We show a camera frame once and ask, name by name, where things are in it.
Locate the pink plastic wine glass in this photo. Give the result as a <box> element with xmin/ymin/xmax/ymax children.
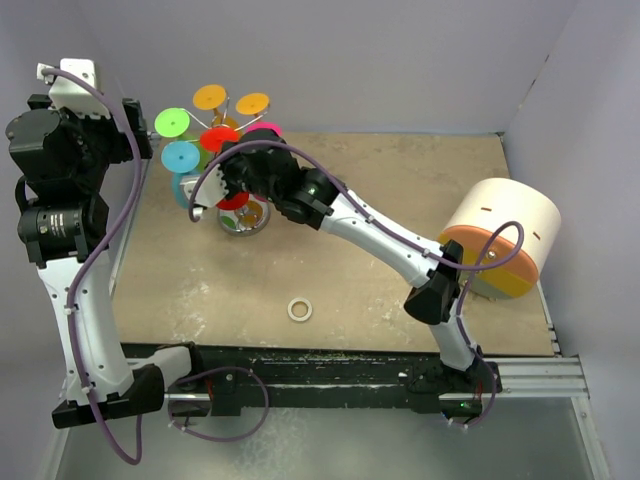
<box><xmin>241</xmin><ymin>122</ymin><xmax>282</xmax><ymax>142</ymax></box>

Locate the red plastic wine glass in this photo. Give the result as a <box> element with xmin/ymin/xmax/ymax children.
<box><xmin>199</xmin><ymin>125</ymin><xmax>249</xmax><ymax>211</ymax></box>

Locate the orange wine glass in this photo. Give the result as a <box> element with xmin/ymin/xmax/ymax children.
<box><xmin>192</xmin><ymin>84</ymin><xmax>239</xmax><ymax>129</ymax></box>
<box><xmin>235</xmin><ymin>92</ymin><xmax>270</xmax><ymax>124</ymax></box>

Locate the blue plastic wine glass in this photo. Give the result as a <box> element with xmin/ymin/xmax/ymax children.
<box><xmin>161</xmin><ymin>140</ymin><xmax>200</xmax><ymax>209</ymax></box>

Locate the orange wine glass front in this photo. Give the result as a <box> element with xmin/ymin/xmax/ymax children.
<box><xmin>192</xmin><ymin>84</ymin><xmax>239</xmax><ymax>129</ymax></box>

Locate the green plastic wine glass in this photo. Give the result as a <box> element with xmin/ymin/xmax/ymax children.
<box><xmin>154</xmin><ymin>107</ymin><xmax>206</xmax><ymax>172</ymax></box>

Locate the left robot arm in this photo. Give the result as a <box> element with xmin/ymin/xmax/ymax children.
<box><xmin>5</xmin><ymin>94</ymin><xmax>206</xmax><ymax>429</ymax></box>

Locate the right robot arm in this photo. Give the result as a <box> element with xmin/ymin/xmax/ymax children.
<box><xmin>212</xmin><ymin>139</ymin><xmax>481</xmax><ymax>391</ymax></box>

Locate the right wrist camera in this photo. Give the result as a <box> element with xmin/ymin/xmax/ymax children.
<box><xmin>178</xmin><ymin>166</ymin><xmax>229</xmax><ymax>220</ymax></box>

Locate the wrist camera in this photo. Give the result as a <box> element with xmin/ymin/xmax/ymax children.
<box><xmin>178</xmin><ymin>166</ymin><xmax>229</xmax><ymax>220</ymax></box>
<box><xmin>36</xmin><ymin>58</ymin><xmax>111</xmax><ymax>120</ymax></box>

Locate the chrome wire wine glass rack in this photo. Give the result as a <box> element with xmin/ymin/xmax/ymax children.
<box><xmin>191</xmin><ymin>110</ymin><xmax>270</xmax><ymax>236</ymax></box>

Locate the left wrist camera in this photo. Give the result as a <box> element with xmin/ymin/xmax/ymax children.
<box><xmin>36</xmin><ymin>58</ymin><xmax>111</xmax><ymax>120</ymax></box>

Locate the white tape ring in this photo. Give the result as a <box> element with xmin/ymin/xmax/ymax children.
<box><xmin>287</xmin><ymin>297</ymin><xmax>314</xmax><ymax>322</ymax></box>

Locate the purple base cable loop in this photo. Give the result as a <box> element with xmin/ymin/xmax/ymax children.
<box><xmin>167</xmin><ymin>367</ymin><xmax>270</xmax><ymax>443</ymax></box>

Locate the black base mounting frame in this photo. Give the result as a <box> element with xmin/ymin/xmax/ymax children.
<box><xmin>119</xmin><ymin>342</ymin><xmax>504</xmax><ymax>417</ymax></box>

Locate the aluminium rail frame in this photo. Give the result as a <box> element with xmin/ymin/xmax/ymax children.
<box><xmin>49</xmin><ymin>132</ymin><xmax>611</xmax><ymax>480</ymax></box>

